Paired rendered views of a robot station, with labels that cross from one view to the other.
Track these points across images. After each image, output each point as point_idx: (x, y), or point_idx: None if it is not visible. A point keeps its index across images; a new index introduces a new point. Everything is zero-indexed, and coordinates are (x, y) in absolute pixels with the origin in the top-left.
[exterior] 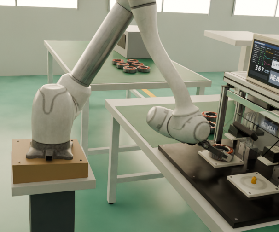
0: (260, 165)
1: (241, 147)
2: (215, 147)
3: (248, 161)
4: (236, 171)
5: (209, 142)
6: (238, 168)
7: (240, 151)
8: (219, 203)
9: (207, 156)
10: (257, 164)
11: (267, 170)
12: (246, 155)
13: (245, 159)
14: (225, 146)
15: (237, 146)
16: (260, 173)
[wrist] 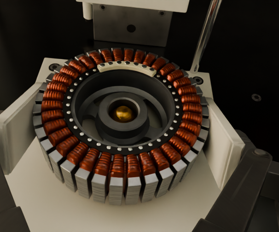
0: (221, 38)
1: (115, 12)
2: (258, 196)
3: (183, 55)
4: None
5: (16, 126)
6: (245, 126)
7: (109, 31)
8: None
9: (99, 216)
10: (212, 43)
11: (263, 42)
12: (153, 36)
13: (161, 53)
14: (104, 67)
15: (38, 11)
16: None
